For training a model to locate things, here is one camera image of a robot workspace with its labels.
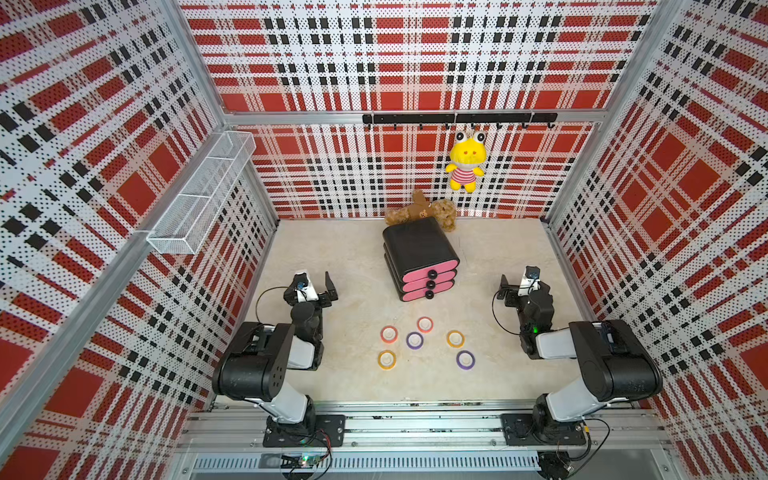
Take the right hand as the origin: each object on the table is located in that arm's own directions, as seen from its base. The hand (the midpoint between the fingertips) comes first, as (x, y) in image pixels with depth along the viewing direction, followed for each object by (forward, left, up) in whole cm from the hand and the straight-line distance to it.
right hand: (522, 275), depth 92 cm
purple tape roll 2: (-23, +19, -10) cm, 31 cm away
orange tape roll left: (-23, +43, -8) cm, 49 cm away
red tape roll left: (-17, +43, -8) cm, 47 cm away
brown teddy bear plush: (+33, +30, -2) cm, 45 cm away
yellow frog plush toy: (+29, +17, +25) cm, 42 cm away
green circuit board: (-47, +62, -7) cm, 78 cm away
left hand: (-1, +64, +3) cm, 64 cm away
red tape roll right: (-12, +31, -10) cm, 34 cm away
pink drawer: (-3, +29, +6) cm, 30 cm away
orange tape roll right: (-19, +22, -10) cm, 30 cm away
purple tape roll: (-17, +34, -9) cm, 39 cm away
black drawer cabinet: (+6, +35, +7) cm, 36 cm away
